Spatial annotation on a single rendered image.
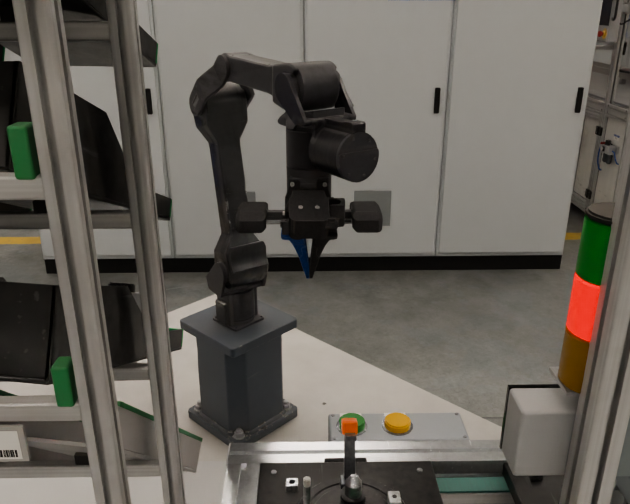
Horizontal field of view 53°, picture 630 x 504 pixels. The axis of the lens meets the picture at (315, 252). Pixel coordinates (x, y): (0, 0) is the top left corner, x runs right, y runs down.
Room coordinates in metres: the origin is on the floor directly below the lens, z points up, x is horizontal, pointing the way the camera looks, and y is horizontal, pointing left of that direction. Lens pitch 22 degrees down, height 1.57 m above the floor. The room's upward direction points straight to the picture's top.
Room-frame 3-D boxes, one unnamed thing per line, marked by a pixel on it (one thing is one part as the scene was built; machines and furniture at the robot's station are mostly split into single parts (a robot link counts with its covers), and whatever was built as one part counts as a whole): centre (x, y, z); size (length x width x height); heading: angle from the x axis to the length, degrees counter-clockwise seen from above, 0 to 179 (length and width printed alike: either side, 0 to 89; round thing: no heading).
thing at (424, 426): (0.80, -0.13, 0.93); 0.21 x 0.07 x 0.06; 91
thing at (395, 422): (0.80, -0.13, 0.96); 0.04 x 0.04 x 0.02
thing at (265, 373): (0.96, 0.13, 0.96); 0.15 x 0.15 x 0.20; 46
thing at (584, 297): (0.46, -0.24, 1.33); 0.05 x 0.05 x 0.05
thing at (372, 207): (0.78, 0.01, 1.33); 0.19 x 0.06 x 0.08; 91
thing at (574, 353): (0.46, -0.24, 1.28); 0.05 x 0.05 x 0.05
